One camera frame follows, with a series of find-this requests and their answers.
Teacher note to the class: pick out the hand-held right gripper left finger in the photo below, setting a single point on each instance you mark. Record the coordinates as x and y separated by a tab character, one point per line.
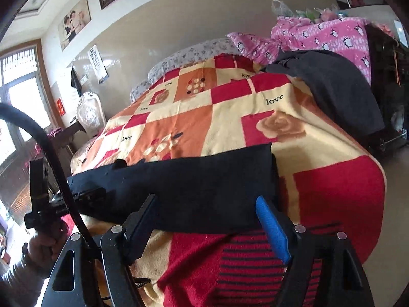
140	227

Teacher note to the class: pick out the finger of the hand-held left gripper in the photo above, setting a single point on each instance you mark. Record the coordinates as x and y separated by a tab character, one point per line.
91	195

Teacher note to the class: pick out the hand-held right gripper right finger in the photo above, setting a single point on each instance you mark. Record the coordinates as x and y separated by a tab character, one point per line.
274	230

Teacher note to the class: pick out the black pants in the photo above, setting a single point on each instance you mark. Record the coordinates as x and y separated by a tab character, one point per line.
191	188

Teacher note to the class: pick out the person's left forearm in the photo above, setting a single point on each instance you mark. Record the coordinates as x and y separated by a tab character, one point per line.
19	284

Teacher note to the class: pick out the person's left hand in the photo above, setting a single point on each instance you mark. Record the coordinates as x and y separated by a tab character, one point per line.
41	246

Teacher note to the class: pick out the red orange patchwork blanket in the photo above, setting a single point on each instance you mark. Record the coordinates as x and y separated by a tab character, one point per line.
319	192

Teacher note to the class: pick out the purple cloth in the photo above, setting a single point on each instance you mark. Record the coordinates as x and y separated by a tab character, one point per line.
57	132

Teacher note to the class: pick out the white ornate chair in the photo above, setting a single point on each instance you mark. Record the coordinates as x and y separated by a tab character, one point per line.
91	113

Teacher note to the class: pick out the window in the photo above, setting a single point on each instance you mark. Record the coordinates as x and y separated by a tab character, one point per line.
22	102

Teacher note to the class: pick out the black hanging cloth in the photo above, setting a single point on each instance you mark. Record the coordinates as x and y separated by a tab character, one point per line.
76	81

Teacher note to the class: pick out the small grey floral pillow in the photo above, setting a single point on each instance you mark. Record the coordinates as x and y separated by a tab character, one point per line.
140	89

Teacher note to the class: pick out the eye chart poster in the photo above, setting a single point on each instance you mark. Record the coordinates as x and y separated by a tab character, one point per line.
97	64

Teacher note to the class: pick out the dark grey garment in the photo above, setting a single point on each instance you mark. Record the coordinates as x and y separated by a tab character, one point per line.
335	83

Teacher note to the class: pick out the large grey floral pillow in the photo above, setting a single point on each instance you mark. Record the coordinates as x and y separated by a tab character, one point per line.
191	56

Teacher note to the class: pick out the pink penguin pillow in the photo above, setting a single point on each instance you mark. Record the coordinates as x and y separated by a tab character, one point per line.
252	46

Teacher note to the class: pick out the black metal cart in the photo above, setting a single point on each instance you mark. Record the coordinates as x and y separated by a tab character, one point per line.
391	86

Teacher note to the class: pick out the pink penguin quilt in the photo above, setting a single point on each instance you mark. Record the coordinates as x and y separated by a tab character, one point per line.
329	36

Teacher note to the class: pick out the green plastic bag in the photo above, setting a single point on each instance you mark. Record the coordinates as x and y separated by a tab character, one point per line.
306	15

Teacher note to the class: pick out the white plastic bag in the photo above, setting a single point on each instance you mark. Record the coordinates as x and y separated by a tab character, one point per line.
281	8

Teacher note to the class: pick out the clear plastic bag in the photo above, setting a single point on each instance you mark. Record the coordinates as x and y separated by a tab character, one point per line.
329	13

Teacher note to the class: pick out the red wall sign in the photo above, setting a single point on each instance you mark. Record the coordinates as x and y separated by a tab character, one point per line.
60	107

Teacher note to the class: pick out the wall photo poster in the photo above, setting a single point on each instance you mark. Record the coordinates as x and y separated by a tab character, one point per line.
75	22

